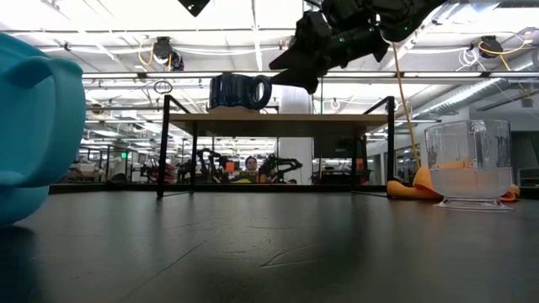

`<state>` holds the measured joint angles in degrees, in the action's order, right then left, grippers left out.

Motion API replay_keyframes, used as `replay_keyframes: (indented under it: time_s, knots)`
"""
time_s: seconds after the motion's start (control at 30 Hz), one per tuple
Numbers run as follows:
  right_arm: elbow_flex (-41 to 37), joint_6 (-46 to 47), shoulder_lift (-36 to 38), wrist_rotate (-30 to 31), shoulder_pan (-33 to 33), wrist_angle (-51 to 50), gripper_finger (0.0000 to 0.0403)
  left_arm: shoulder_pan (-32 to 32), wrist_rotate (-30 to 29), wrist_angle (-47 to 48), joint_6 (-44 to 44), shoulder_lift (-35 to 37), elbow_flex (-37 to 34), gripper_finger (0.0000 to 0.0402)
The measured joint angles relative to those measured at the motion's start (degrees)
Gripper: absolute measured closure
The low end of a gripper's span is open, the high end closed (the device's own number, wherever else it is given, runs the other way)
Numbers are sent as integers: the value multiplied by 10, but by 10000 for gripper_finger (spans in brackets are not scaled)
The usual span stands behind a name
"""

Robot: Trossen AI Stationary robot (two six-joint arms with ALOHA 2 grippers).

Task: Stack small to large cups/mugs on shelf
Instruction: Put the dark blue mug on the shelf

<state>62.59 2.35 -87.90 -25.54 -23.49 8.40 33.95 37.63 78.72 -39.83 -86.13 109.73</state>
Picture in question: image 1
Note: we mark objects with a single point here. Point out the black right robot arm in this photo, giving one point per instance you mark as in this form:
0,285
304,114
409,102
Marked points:
404,17

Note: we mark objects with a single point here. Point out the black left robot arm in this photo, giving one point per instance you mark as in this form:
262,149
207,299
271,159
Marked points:
193,6

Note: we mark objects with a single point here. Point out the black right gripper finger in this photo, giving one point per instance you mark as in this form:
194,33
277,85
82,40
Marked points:
305,78
299,56

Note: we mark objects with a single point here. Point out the wooden shelf with black legs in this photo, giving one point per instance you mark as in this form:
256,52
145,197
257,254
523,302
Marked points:
273,124

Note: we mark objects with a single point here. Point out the black background robot arm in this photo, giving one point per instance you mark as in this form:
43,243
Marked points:
282,166
212,162

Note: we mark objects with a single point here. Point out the orange cloth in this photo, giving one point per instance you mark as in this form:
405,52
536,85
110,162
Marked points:
410,189

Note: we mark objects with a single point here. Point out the light blue mug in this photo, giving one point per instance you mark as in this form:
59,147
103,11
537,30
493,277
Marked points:
38,126

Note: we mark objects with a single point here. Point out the orange box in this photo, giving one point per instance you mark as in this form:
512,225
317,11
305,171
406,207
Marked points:
230,166

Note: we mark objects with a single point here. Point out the black rig frame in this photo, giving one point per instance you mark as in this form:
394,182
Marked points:
252,188

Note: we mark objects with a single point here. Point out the dark blue mug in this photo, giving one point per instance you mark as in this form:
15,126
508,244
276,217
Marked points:
231,91

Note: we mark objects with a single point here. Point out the person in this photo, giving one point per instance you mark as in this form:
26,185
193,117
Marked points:
251,166

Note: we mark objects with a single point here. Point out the silver ventilation duct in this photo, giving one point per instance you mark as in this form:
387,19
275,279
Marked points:
484,90

